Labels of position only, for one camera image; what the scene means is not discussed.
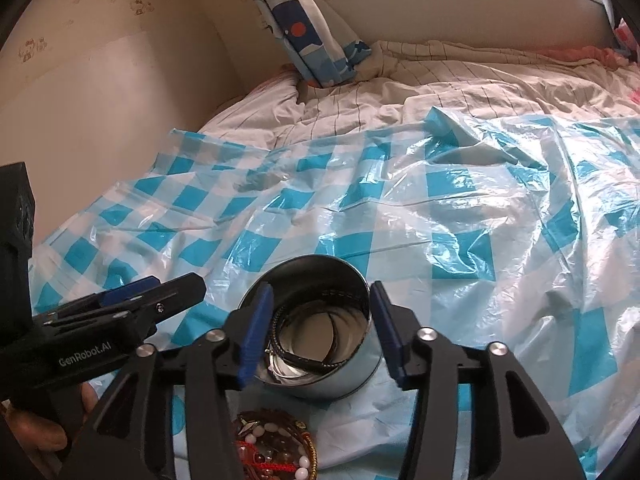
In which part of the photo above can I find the red string bracelet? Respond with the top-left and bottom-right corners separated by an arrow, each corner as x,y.
235,441 -> 302,476

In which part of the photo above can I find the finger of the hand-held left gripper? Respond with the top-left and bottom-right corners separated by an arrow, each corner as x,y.
100,272 -> 207,347
32,276 -> 162,328

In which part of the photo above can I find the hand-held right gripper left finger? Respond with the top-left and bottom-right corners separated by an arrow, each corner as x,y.
59,282 -> 275,480

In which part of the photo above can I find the silver bangle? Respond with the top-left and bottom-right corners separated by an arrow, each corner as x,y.
256,310 -> 371,382

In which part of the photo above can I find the black braided bracelet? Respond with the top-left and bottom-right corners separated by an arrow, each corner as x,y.
267,290 -> 368,363

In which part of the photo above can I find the pink cloth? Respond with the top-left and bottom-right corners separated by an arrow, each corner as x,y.
537,17 -> 640,68

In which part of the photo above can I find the blue checked plastic sheet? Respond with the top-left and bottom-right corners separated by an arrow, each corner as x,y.
27,107 -> 640,480

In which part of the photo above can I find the blue printed pillow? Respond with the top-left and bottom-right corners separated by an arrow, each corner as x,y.
240,0 -> 373,88

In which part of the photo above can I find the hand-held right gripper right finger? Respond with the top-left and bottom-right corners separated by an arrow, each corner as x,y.
369,280 -> 587,480

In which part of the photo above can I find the person's left hand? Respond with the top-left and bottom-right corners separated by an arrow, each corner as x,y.
0,382 -> 101,461

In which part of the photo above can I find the round metal tin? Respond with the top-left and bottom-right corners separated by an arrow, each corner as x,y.
236,254 -> 386,401

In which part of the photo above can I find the striped bed quilt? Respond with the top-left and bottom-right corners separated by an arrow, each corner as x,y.
200,40 -> 640,161

